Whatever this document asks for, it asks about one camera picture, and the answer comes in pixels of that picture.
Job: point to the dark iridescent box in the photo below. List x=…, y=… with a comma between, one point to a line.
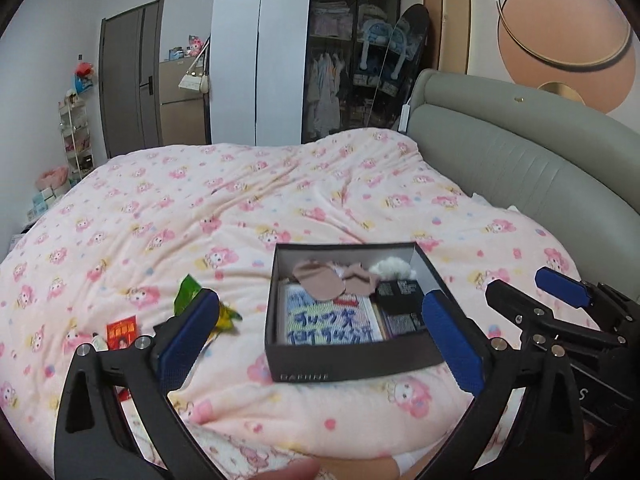
x=402, y=324

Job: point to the grey padded headboard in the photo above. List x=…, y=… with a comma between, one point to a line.
x=525, y=160

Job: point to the small black box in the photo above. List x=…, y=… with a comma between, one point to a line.
x=400, y=292

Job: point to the white printed packet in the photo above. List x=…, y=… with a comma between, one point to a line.
x=325, y=320

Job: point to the grey door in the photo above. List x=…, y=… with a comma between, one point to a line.
x=130, y=75

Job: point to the red blue toy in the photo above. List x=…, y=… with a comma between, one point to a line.
x=84, y=77

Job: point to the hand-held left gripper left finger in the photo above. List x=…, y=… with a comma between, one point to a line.
x=190, y=332

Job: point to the brown cabinet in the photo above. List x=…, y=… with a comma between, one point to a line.
x=182, y=120

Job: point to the person's leg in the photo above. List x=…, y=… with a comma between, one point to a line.
x=320, y=470

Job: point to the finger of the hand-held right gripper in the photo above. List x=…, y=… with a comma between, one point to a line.
x=562, y=285
x=515, y=305

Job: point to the white fluffy plush with bow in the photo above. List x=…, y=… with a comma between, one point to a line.
x=392, y=266

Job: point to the round peach wall decoration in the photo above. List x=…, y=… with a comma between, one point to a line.
x=565, y=20

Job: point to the cream handbag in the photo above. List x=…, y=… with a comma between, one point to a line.
x=192, y=80

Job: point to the white shelf rack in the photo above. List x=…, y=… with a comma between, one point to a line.
x=75, y=135

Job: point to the white wardrobe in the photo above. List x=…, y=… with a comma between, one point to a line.
x=250, y=60

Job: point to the black cardboard box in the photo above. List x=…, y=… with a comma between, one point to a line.
x=350, y=360

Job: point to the stack of small boxes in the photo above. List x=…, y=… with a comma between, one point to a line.
x=40, y=205

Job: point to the blue plush toy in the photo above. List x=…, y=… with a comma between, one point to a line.
x=387, y=45

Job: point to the black oval board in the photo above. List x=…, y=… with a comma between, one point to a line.
x=417, y=50

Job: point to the beige sock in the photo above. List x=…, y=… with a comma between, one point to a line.
x=317, y=280
x=365, y=280

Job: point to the blue box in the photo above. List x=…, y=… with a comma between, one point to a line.
x=176, y=54

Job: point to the white remote control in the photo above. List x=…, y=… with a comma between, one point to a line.
x=405, y=117

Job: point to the white shorts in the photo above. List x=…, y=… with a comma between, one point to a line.
x=412, y=461

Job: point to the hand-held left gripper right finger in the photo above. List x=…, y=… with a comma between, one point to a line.
x=452, y=345

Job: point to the red packet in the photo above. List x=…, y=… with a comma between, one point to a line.
x=121, y=332

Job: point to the pink printed blanket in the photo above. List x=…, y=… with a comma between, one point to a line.
x=200, y=210

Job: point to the pink plush toy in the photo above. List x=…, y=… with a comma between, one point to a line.
x=196, y=45

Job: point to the pink flower bouquet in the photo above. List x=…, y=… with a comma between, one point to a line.
x=52, y=180

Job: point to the green yellow snack packet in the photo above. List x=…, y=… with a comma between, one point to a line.
x=186, y=292

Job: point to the dark glass wardrobe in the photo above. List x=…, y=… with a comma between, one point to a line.
x=330, y=85

